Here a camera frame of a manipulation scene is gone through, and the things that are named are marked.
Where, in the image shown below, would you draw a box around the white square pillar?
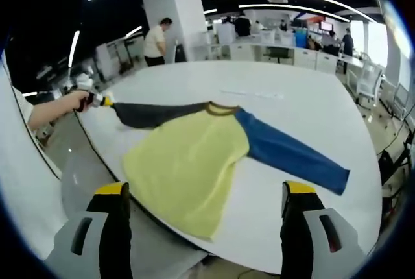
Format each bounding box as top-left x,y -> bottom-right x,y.
142,0 -> 207,62

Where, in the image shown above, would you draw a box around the thin black cable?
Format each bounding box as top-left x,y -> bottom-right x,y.
10,84 -> 62,179

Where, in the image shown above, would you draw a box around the yellow garment grey blue sleeves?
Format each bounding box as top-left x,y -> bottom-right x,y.
113,99 -> 351,243

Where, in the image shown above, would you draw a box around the person's white shirt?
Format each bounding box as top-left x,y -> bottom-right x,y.
0,55 -> 62,260

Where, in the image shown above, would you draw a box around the white office chair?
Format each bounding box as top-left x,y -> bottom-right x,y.
355,60 -> 383,104
394,82 -> 411,121

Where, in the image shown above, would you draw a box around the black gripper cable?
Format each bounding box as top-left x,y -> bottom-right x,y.
74,110 -> 116,184

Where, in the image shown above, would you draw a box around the grey mesh chair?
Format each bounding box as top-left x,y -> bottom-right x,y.
60,149 -> 211,279

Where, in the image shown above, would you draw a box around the white desk row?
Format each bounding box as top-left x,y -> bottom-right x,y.
207,40 -> 366,75

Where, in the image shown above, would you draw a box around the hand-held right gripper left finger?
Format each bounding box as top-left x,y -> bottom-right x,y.
45,181 -> 133,279

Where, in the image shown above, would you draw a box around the blue bin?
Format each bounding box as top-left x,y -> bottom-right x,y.
294,29 -> 307,48

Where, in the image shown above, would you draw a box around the person's left hand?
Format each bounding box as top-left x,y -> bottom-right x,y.
63,90 -> 87,114

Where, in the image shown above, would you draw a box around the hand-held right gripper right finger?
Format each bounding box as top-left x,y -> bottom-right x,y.
280,180 -> 368,279

